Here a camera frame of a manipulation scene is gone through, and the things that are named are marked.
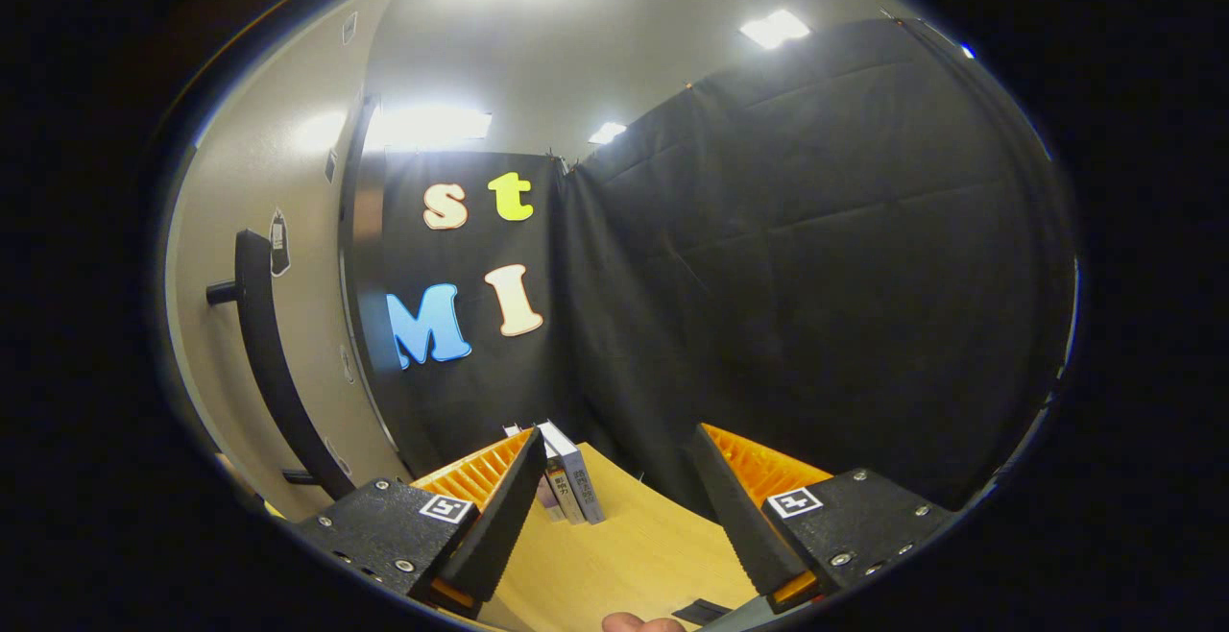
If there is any blue-grey book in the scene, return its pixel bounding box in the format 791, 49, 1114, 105
536, 419, 608, 525

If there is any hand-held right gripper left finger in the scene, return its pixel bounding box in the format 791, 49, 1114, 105
293, 427, 548, 619

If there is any black cabinet door handle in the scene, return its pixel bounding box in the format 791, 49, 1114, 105
205, 229, 358, 501

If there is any grey cabinet door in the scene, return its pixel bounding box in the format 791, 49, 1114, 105
163, 0, 423, 523

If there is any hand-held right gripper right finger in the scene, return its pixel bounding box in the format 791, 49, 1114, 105
689, 423, 956, 614

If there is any black backdrop cloth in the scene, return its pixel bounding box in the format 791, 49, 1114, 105
379, 147, 577, 479
557, 17, 1072, 518

